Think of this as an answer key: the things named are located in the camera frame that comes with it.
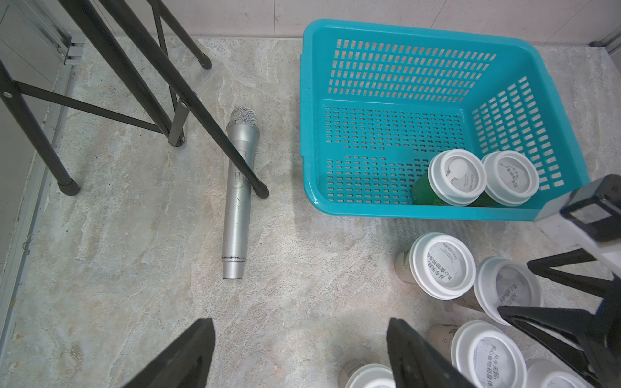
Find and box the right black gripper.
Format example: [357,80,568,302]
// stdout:
[498,249,620,387]

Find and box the teal plastic basket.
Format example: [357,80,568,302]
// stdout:
[300,19,590,221]

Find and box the silver microphone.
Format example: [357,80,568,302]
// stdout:
[222,107,260,280]

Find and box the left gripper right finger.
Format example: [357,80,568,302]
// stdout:
[386,318,474,387]

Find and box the black perforated music stand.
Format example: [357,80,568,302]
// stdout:
[0,0,270,200]

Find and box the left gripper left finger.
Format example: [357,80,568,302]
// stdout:
[125,318,216,387]

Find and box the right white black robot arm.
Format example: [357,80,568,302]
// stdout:
[499,174,620,387]

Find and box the yogurt cup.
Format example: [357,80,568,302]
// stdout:
[426,320,527,387]
[527,358,591,388]
[472,150,539,207]
[452,257,543,326]
[411,150,487,207]
[394,232,476,301]
[338,359,396,388]

